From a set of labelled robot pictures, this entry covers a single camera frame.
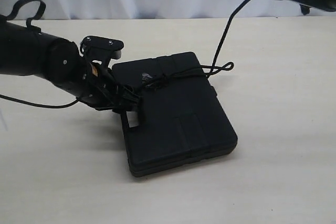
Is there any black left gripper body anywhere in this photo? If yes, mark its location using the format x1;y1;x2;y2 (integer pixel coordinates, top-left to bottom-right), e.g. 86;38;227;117
78;60;123;113

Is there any black braided rope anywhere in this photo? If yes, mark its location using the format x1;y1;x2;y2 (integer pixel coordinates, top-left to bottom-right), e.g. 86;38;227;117
115;0;289;104

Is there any black plastic carrying case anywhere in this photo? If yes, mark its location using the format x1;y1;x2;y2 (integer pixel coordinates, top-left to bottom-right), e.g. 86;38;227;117
112;52;237;177

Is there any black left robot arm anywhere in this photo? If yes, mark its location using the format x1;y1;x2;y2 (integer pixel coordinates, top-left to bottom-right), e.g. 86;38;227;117
1;16;142;114

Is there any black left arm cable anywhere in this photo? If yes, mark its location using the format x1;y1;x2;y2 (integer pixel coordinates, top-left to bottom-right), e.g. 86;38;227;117
0;0;87;110

